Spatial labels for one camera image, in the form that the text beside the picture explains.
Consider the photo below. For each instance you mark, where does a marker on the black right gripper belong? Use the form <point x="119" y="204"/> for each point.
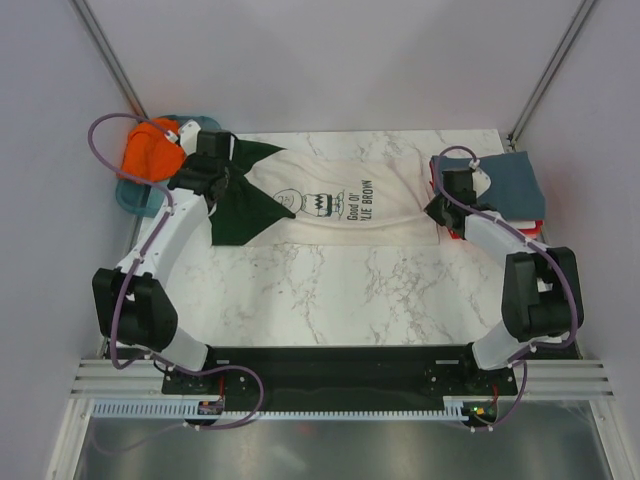
<point x="433" y="212"/>

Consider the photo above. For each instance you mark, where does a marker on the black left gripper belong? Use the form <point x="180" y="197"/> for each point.
<point x="189" y="167"/>

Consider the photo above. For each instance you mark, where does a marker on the white and green t shirt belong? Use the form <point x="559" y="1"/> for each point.
<point x="280" y="196"/>

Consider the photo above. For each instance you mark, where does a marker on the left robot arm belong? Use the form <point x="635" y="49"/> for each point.
<point x="132" y="304"/>

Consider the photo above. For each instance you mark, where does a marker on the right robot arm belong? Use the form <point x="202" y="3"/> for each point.
<point x="541" y="295"/>

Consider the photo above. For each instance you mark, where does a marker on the folded grey-blue t shirt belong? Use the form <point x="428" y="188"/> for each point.
<point x="445" y="163"/>

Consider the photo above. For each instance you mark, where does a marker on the orange crumpled t shirt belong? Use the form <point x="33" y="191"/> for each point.
<point x="150" y="155"/>

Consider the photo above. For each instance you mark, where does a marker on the folded white t shirt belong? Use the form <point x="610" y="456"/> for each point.
<point x="530" y="228"/>

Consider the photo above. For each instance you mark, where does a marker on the teal plastic bin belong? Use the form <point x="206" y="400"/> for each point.
<point x="136" y="198"/>

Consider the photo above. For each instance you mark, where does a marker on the folded red t shirt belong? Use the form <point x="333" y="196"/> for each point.
<point x="514" y="191"/>

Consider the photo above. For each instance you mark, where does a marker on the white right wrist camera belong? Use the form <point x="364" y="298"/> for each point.
<point x="480" y="179"/>

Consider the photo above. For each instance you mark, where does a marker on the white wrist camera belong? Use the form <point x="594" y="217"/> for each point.
<point x="188" y="136"/>
<point x="480" y="179"/>

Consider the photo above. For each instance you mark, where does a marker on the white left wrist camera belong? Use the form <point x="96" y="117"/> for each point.
<point x="188" y="136"/>

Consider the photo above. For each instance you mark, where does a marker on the left aluminium frame post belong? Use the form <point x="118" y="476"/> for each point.
<point x="95" y="32"/>

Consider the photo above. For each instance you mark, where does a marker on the aluminium frame post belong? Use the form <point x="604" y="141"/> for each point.
<point x="95" y="32"/>
<point x="561" y="52"/>

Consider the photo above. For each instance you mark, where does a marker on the right aluminium frame post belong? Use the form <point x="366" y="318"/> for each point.
<point x="561" y="52"/>

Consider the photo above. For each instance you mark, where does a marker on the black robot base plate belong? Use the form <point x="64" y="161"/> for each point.
<point x="381" y="376"/>

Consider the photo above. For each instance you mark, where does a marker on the white slotted cable duct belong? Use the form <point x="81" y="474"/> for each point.
<point x="202" y="410"/>

